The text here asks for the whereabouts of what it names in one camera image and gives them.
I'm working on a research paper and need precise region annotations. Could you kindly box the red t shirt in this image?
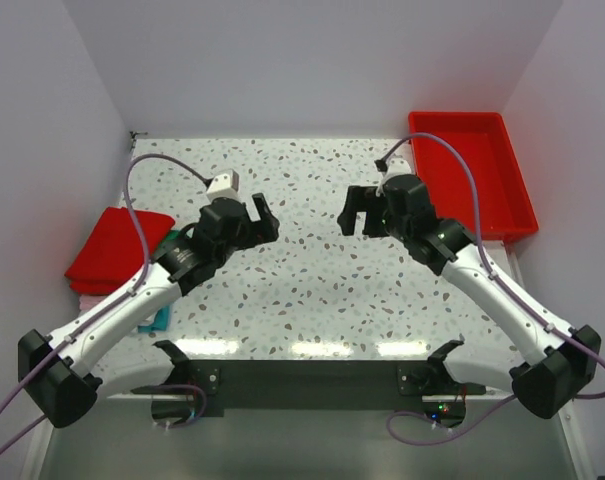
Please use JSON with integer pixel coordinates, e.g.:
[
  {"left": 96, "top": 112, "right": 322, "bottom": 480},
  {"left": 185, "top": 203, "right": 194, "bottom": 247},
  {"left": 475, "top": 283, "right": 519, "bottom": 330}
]
[{"left": 64, "top": 205, "right": 177, "bottom": 296}]

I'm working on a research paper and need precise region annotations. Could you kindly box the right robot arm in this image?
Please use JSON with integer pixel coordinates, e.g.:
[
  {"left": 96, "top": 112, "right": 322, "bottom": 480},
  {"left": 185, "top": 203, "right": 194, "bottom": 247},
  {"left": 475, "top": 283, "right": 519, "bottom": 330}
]
[{"left": 337, "top": 174, "right": 601, "bottom": 419}]

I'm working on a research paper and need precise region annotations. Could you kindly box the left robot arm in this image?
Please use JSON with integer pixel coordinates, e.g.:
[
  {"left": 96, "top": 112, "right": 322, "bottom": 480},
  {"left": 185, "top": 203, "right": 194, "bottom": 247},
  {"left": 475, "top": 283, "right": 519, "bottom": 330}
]
[{"left": 18, "top": 193, "right": 279, "bottom": 428}]

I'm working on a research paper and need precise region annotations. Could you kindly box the green folded t shirt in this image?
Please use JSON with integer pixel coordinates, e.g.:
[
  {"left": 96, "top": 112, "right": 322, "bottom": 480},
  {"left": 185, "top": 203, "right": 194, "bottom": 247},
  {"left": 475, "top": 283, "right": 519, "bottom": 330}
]
[{"left": 156, "top": 230, "right": 180, "bottom": 250}]

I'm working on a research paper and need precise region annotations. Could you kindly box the red plastic bin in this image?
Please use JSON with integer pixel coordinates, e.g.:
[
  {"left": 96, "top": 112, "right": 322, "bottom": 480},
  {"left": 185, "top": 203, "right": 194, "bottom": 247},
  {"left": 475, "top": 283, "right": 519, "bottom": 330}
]
[{"left": 407, "top": 110, "right": 540, "bottom": 242}]

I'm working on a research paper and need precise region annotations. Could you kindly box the teal folded t shirt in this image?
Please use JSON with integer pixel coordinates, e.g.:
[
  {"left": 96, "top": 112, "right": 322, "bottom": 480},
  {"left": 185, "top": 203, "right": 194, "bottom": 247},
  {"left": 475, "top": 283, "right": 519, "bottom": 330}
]
[{"left": 137, "top": 305, "right": 172, "bottom": 334}]

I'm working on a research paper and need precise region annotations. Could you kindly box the pink folded t shirt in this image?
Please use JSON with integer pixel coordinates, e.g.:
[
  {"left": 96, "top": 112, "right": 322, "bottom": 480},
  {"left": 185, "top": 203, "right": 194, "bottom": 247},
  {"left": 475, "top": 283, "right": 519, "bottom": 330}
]
[{"left": 78, "top": 295, "right": 106, "bottom": 313}]

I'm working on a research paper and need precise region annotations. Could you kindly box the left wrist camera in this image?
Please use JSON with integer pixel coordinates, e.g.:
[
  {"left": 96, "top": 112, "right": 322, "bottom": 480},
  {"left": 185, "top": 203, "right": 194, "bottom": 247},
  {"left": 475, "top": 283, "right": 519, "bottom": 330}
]
[{"left": 206, "top": 169, "right": 240, "bottom": 202}]

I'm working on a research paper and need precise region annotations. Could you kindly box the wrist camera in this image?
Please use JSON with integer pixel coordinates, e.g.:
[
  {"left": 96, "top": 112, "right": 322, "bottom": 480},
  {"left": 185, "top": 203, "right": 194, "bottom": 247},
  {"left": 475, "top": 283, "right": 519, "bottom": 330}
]
[
  {"left": 206, "top": 169, "right": 240, "bottom": 202},
  {"left": 376, "top": 157, "right": 413, "bottom": 197}
]

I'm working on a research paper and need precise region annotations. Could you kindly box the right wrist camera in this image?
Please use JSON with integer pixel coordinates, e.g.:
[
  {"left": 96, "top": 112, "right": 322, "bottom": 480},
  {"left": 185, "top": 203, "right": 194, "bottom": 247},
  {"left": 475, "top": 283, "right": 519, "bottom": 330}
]
[{"left": 376, "top": 157, "right": 413, "bottom": 197}]

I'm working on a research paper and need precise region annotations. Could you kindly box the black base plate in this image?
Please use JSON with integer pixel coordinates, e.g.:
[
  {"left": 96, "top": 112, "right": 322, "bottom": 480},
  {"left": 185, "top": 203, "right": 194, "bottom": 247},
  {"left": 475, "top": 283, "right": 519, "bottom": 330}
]
[{"left": 132, "top": 360, "right": 486, "bottom": 419}]

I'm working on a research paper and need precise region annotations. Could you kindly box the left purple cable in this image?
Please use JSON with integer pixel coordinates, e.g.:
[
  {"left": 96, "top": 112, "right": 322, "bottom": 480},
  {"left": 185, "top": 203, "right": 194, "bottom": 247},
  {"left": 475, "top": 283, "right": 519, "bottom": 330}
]
[{"left": 0, "top": 153, "right": 213, "bottom": 451}]

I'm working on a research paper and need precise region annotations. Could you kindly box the purple cable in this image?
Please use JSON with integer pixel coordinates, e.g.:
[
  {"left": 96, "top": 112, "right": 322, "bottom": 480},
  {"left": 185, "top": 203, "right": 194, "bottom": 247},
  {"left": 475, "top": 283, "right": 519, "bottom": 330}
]
[
  {"left": 374, "top": 133, "right": 605, "bottom": 446},
  {"left": 0, "top": 153, "right": 213, "bottom": 451}
]

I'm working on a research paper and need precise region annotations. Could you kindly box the aluminium frame rail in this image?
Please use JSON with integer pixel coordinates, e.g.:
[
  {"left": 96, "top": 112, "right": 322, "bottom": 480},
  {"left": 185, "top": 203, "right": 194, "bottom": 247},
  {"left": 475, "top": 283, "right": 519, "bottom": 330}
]
[{"left": 101, "top": 239, "right": 578, "bottom": 436}]

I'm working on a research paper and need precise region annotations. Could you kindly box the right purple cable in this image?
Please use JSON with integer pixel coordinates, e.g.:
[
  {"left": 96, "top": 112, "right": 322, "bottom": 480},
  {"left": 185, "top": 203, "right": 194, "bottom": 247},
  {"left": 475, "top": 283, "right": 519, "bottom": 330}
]
[{"left": 374, "top": 133, "right": 605, "bottom": 446}]

